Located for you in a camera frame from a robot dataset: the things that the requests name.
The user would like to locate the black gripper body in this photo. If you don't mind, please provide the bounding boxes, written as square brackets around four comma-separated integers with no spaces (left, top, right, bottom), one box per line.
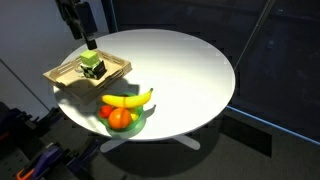
[54,0,99,41]

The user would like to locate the yellow toy banana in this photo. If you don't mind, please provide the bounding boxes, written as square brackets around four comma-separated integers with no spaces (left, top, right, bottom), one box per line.
[101,87,154,109]

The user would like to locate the toy orange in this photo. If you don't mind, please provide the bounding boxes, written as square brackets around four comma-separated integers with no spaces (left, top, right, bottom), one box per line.
[107,107,133,130]

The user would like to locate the green plastic bowl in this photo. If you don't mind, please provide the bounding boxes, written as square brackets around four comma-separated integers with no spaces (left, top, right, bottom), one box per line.
[97,93,146,138]

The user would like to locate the light green cube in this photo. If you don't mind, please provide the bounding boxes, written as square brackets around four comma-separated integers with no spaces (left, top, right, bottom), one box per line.
[79,49,100,68]

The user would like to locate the black white checkered cube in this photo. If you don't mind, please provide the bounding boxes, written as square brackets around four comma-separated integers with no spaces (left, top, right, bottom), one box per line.
[79,59,108,80]

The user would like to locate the wooden tray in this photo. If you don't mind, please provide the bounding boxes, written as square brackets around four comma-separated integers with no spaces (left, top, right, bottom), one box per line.
[42,49,133,105]

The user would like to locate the purple orange bar clamp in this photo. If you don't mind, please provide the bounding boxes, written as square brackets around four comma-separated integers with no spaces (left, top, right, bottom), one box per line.
[16,144,64,180]

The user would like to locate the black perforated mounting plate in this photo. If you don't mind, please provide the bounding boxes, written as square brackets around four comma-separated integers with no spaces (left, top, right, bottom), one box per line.
[0,143,44,180]

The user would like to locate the white table pedestal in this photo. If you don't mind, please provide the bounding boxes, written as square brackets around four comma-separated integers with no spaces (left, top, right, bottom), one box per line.
[99,134,202,154]

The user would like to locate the blue floor rail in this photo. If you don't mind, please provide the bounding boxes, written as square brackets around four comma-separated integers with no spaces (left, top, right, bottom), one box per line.
[226,105,320,147]

